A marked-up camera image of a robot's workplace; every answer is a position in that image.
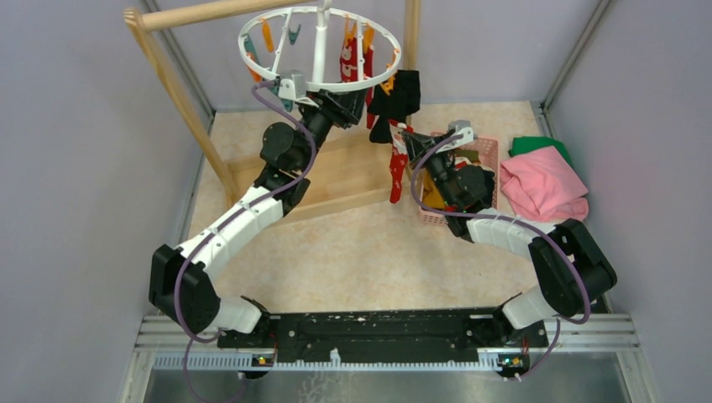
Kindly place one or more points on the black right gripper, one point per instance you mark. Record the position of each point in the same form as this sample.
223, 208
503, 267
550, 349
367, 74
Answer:
416, 144

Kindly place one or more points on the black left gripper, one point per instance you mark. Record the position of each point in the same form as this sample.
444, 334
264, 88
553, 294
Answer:
342, 108

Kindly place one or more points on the black sock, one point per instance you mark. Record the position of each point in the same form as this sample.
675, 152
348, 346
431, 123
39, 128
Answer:
384, 106
405, 97

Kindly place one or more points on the red snowflake santa face sock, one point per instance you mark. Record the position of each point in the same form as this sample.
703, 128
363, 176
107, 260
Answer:
399, 158

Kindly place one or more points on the white round clip hanger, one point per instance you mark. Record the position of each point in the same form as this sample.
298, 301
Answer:
309, 39

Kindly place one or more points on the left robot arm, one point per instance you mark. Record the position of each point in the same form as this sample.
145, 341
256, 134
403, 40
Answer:
182, 278

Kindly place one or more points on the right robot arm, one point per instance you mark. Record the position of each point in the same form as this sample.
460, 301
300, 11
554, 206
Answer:
571, 270

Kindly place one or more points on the mustard yellow sock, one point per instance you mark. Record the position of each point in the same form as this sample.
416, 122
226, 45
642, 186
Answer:
430, 195

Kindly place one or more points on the pink perforated plastic basket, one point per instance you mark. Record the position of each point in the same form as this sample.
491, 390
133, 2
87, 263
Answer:
482, 152

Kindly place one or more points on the green cloth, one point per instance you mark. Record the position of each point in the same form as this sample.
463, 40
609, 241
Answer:
526, 144

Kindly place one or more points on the pink cloth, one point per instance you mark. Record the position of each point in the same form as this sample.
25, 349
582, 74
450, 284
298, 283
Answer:
541, 186

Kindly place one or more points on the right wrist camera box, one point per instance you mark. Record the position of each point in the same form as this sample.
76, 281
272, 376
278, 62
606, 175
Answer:
463, 132

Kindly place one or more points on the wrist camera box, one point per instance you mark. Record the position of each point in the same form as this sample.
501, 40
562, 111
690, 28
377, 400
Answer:
292, 86
463, 132

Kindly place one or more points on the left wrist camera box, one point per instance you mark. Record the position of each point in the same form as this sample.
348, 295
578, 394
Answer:
292, 86

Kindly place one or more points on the wooden hanger rack frame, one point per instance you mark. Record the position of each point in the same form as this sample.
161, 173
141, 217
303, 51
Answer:
344, 176

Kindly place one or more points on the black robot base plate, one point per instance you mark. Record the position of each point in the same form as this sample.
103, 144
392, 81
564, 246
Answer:
386, 337

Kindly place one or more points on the white toothed cable rail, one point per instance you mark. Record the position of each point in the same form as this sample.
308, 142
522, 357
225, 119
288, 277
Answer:
251, 362

